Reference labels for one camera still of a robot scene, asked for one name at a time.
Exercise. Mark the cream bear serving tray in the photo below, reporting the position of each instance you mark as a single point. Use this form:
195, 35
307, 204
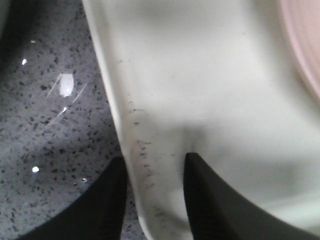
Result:
215, 77

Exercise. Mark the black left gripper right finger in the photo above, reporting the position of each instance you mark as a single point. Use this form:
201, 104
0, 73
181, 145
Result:
216, 211

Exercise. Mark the pink round plate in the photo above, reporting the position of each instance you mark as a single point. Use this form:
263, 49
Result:
301, 22

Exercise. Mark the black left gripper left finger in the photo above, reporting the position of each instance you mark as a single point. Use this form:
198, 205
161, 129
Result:
98, 214

